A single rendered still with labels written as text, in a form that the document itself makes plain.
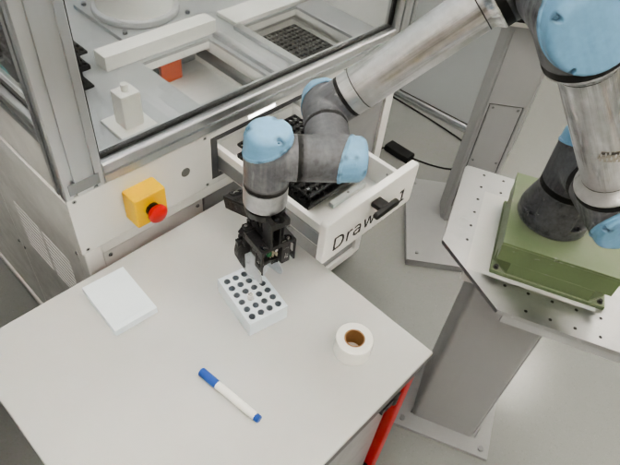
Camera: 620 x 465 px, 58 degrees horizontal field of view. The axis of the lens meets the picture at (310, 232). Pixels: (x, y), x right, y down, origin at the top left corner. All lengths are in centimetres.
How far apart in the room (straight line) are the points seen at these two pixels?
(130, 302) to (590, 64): 85
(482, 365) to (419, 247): 82
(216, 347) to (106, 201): 35
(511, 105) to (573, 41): 133
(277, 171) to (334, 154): 9
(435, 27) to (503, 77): 115
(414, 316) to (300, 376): 113
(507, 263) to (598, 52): 58
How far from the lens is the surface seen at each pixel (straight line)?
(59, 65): 96
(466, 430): 190
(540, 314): 126
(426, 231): 237
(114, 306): 113
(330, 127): 90
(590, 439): 211
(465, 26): 92
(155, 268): 120
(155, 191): 113
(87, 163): 107
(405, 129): 295
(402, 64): 93
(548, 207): 124
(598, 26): 80
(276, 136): 84
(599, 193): 105
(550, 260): 124
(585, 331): 128
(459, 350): 157
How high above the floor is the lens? 167
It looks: 46 degrees down
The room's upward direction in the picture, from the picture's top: 7 degrees clockwise
